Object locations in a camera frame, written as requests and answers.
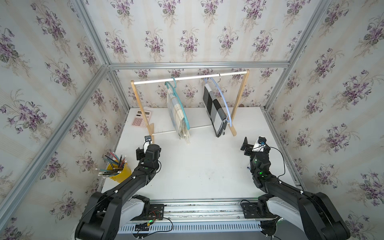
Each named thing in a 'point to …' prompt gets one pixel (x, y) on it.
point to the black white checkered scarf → (215, 111)
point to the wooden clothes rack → (151, 126)
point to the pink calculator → (138, 120)
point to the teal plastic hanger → (181, 105)
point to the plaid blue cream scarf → (176, 116)
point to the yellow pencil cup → (117, 169)
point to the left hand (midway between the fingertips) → (149, 147)
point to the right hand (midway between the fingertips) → (256, 140)
